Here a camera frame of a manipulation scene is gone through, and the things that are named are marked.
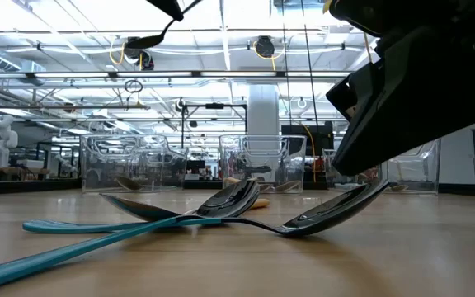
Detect clear plastic bin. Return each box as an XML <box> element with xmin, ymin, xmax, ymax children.
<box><xmin>219</xmin><ymin>134</ymin><xmax>308</xmax><ymax>195</ymax></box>
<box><xmin>322</xmin><ymin>138</ymin><xmax>443</xmax><ymax>195</ymax></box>
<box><xmin>79</xmin><ymin>134</ymin><xmax>189</xmax><ymax>194</ymax></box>

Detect black cabinet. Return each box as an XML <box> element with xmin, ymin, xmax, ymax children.
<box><xmin>281</xmin><ymin>125</ymin><xmax>334</xmax><ymax>182</ymax></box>

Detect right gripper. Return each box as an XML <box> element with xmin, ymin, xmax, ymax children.
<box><xmin>326</xmin><ymin>0</ymin><xmax>475</xmax><ymax>177</ymax></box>

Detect white building column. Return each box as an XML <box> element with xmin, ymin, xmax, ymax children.
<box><xmin>247</xmin><ymin>83</ymin><xmax>281</xmax><ymax>182</ymax></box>

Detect black hanging cable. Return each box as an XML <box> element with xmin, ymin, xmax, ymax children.
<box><xmin>300</xmin><ymin>0</ymin><xmax>320</xmax><ymax>127</ymax></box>

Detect black gantry frame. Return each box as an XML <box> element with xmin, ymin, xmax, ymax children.
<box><xmin>181</xmin><ymin>102</ymin><xmax>249</xmax><ymax>137</ymax></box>

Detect long ceiling light rail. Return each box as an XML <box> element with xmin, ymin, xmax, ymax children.
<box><xmin>0</xmin><ymin>70</ymin><xmax>352</xmax><ymax>80</ymax></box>

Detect black ceiling cable reel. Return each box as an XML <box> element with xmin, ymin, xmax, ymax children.
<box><xmin>256</xmin><ymin>35</ymin><xmax>276</xmax><ymax>59</ymax></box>
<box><xmin>121</xmin><ymin>35</ymin><xmax>155</xmax><ymax>71</ymax></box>

